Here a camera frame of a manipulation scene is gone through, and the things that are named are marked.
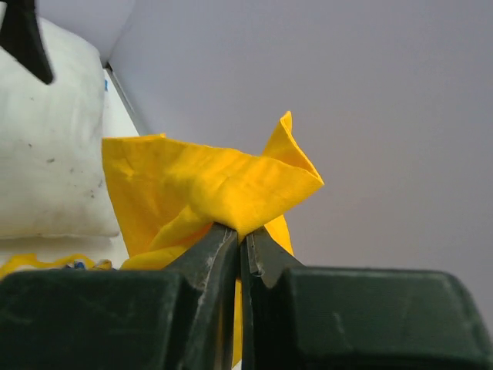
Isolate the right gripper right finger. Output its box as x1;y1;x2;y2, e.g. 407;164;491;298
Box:
240;229;492;369

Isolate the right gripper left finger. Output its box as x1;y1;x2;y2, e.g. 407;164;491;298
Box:
1;224;238;369

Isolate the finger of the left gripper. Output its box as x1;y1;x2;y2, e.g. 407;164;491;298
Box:
1;0;53;85

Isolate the yellow printed pillowcase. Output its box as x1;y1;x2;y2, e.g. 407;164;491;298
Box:
1;114;324;368

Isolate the white pillow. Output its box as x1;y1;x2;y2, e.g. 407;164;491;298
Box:
1;19;119;237

